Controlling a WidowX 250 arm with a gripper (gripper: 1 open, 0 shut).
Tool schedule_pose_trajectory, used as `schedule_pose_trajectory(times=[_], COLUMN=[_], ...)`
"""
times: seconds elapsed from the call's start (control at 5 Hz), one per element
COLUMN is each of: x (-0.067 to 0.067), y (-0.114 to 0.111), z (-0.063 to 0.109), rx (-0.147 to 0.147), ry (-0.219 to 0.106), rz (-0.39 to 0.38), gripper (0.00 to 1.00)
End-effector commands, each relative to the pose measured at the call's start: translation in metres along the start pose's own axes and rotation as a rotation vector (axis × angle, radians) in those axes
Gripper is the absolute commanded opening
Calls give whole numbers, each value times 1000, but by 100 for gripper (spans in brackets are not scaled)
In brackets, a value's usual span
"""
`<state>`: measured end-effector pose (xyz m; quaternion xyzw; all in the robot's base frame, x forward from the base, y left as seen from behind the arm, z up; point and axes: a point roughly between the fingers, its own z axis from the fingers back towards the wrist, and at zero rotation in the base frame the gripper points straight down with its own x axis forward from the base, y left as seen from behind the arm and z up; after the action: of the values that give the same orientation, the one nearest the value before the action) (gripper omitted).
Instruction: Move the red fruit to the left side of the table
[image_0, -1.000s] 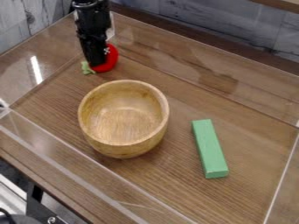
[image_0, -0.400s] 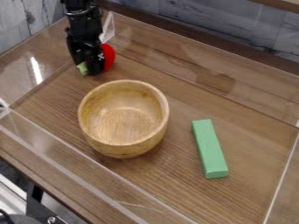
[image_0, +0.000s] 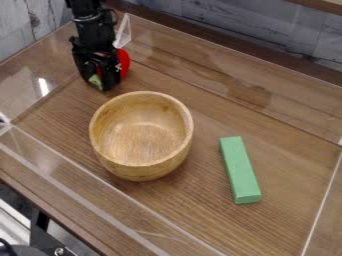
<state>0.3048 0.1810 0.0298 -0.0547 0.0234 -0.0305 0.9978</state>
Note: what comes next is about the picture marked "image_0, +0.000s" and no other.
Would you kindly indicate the red plush strawberry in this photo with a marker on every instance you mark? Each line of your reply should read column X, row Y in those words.
column 125, row 60

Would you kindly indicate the wooden bowl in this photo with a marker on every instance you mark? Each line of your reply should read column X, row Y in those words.
column 141, row 134

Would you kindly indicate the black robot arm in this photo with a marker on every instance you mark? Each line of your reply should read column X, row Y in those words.
column 90, row 8

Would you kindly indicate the green rectangular block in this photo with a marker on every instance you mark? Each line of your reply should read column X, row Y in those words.
column 245, row 187

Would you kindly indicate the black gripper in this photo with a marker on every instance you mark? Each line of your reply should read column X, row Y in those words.
column 93, row 46

